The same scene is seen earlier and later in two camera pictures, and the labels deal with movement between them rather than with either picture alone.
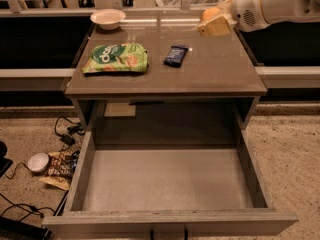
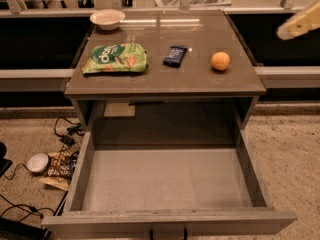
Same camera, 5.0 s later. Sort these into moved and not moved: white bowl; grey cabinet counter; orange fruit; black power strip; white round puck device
Moved: orange fruit
Not moved: white round puck device; white bowl; grey cabinet counter; black power strip
